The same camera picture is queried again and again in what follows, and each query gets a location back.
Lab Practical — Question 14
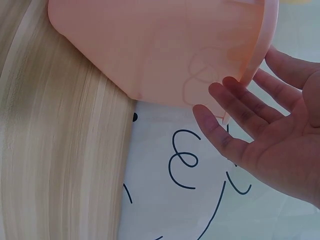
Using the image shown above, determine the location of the person's right hand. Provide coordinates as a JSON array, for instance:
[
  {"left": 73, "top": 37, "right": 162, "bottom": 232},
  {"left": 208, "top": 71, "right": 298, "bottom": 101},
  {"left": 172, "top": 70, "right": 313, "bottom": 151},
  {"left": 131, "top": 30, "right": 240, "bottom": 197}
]
[{"left": 192, "top": 46, "right": 320, "bottom": 210}]

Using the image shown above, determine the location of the pink plastic basin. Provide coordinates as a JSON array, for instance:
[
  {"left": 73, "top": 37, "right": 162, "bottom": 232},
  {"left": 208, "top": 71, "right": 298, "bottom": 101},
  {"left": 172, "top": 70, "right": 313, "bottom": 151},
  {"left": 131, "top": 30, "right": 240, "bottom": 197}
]
[{"left": 46, "top": 0, "right": 274, "bottom": 126}]

